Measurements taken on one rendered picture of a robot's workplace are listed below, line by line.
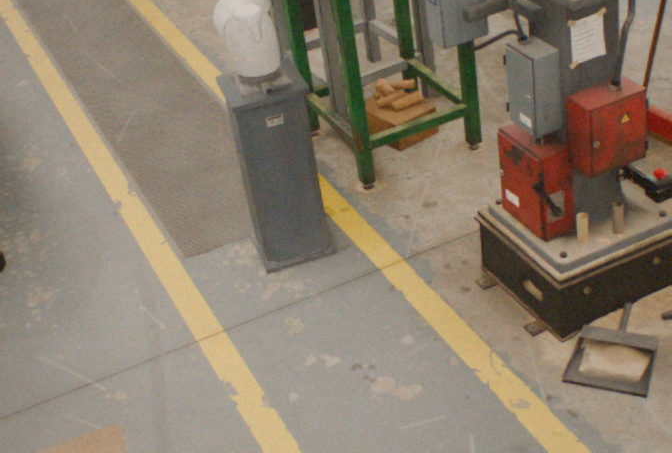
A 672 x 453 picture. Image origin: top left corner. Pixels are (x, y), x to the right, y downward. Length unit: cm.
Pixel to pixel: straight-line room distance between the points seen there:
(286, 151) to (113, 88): 205
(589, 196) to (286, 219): 111
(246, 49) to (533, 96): 101
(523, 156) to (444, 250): 75
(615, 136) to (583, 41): 30
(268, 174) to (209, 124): 133
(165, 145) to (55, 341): 137
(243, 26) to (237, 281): 97
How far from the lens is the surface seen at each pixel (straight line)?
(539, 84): 342
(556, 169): 352
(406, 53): 507
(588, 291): 370
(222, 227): 451
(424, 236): 426
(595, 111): 338
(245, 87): 391
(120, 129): 544
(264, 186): 402
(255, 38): 383
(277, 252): 417
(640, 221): 376
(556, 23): 339
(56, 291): 442
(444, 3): 344
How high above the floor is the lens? 241
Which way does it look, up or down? 32 degrees down
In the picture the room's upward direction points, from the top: 10 degrees counter-clockwise
